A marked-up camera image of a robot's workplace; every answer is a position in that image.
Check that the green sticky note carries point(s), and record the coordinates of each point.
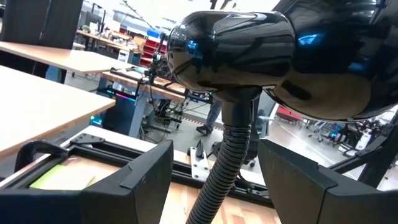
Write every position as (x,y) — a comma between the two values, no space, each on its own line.
(49,177)

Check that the red seat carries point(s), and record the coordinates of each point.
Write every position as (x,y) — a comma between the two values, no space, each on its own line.
(289,113)

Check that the white metal bracket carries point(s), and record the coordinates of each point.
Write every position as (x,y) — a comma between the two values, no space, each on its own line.
(199,165)

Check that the black partition panel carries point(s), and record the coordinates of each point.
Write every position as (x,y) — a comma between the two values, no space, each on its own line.
(37,21)

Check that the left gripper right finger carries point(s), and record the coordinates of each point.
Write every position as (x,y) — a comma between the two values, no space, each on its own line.
(311,199)

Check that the black metal table frame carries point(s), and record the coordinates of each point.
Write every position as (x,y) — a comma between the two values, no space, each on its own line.
(93,146)

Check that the black desk lamp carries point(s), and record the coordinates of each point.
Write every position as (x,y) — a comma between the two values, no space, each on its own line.
(248,49)

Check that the person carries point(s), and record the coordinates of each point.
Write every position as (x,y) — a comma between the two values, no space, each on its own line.
(211,118)

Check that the large light wooden desk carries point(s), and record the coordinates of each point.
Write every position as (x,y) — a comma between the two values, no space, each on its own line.
(37,105)

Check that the red storage bins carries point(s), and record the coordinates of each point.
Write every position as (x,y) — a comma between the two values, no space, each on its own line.
(152,49)

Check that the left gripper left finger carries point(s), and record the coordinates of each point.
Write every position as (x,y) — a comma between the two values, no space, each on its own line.
(124,199)

